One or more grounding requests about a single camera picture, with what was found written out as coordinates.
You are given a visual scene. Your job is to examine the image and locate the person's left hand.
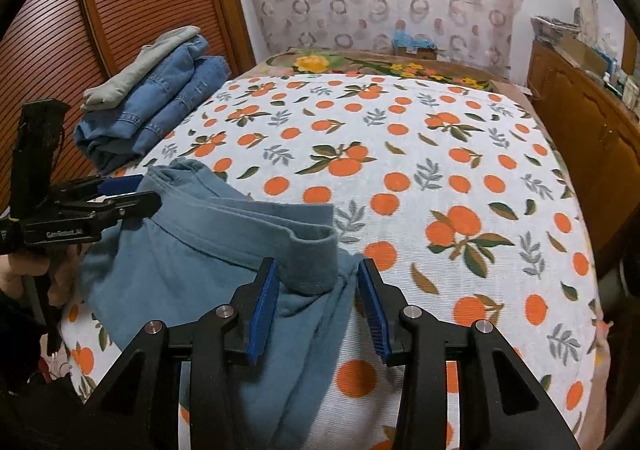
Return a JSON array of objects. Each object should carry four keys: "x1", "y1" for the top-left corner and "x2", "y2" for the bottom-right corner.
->
[{"x1": 0, "y1": 246, "x2": 86, "y2": 308}]

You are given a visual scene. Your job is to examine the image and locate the white plastic bag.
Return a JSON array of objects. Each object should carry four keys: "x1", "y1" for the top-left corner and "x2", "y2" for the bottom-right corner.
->
[{"x1": 597, "y1": 27, "x2": 622, "y2": 55}]

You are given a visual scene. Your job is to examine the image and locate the brown floral blanket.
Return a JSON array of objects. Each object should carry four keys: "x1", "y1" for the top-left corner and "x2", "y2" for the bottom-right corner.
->
[{"x1": 250, "y1": 49, "x2": 531, "y2": 96}]

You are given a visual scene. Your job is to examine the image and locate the small cardboard box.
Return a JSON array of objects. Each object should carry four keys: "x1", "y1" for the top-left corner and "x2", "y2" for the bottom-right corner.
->
[{"x1": 395, "y1": 47, "x2": 439, "y2": 62}]

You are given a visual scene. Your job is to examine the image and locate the teal blue shirt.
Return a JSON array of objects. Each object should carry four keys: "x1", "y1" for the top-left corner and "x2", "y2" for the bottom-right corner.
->
[{"x1": 77, "y1": 157, "x2": 366, "y2": 450}]

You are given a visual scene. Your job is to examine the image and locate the folded denim jeans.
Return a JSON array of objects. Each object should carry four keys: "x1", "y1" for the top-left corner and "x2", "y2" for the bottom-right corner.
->
[{"x1": 74, "y1": 36, "x2": 230, "y2": 173}]

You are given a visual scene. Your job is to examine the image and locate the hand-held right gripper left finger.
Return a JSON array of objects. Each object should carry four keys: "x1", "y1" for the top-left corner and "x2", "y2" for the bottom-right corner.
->
[{"x1": 75, "y1": 257, "x2": 280, "y2": 450}]

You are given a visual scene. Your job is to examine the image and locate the flat cardboard box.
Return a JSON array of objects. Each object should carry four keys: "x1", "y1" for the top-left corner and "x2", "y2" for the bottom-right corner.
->
[{"x1": 560, "y1": 35, "x2": 608, "y2": 73}]

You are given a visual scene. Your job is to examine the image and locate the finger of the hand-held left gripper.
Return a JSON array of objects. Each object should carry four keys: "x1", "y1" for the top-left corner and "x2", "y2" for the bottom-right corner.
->
[
  {"x1": 60, "y1": 174, "x2": 146, "y2": 204},
  {"x1": 87, "y1": 191, "x2": 162, "y2": 231}
]

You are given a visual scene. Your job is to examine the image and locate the dark clothing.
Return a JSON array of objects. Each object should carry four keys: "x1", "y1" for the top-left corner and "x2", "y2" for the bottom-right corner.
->
[{"x1": 0, "y1": 370, "x2": 91, "y2": 450}]

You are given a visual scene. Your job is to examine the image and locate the blue plastic bag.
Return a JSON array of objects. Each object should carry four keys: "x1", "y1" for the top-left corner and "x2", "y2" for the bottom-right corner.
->
[{"x1": 392, "y1": 30, "x2": 436, "y2": 52}]

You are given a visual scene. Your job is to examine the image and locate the wooden cabinet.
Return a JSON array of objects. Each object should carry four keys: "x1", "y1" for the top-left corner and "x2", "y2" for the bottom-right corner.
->
[{"x1": 527, "y1": 40, "x2": 640, "y2": 261}]

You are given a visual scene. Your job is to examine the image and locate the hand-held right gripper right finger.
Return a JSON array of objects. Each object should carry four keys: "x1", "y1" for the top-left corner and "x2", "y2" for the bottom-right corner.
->
[{"x1": 356, "y1": 257, "x2": 583, "y2": 450}]

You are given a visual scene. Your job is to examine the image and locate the stack of papers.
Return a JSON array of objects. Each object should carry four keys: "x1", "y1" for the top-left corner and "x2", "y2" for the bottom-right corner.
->
[{"x1": 531, "y1": 15, "x2": 581, "y2": 39}]

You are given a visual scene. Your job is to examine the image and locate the orange fruit print bedsheet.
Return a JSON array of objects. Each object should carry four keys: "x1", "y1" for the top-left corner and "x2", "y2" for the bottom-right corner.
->
[{"x1": 60, "y1": 75, "x2": 603, "y2": 450}]

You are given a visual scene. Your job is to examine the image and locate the folded beige pants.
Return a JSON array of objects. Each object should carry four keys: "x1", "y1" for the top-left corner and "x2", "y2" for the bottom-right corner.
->
[{"x1": 81, "y1": 25, "x2": 201, "y2": 112}]

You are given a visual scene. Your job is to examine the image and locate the row of small bottles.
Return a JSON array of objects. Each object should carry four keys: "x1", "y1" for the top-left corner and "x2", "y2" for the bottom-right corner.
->
[{"x1": 602, "y1": 57, "x2": 640, "y2": 110}]

